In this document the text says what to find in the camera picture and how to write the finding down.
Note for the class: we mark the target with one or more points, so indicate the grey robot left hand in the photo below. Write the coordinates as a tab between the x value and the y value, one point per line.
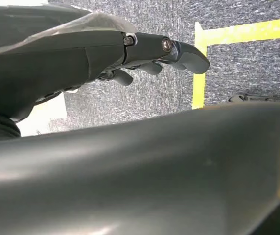
44	65

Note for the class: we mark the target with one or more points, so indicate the smooth grey robot body shell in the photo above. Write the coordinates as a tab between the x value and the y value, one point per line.
140	175

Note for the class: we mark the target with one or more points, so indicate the yellow floor tape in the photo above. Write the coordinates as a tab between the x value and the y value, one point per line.
199	90

